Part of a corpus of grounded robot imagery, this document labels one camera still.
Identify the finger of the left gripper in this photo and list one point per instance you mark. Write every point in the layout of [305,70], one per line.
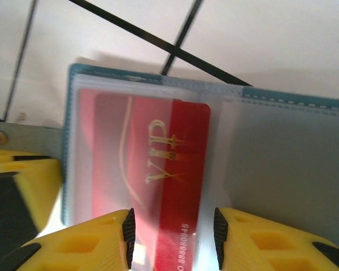
[39,186]

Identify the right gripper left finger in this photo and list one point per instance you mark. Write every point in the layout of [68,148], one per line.
[82,248]

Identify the blue card holder wallet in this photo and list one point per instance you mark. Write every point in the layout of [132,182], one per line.
[285,169]

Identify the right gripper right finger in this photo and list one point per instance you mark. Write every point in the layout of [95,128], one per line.
[271,248]

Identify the red VIP card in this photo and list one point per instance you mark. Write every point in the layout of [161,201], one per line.
[86,141]
[183,169]

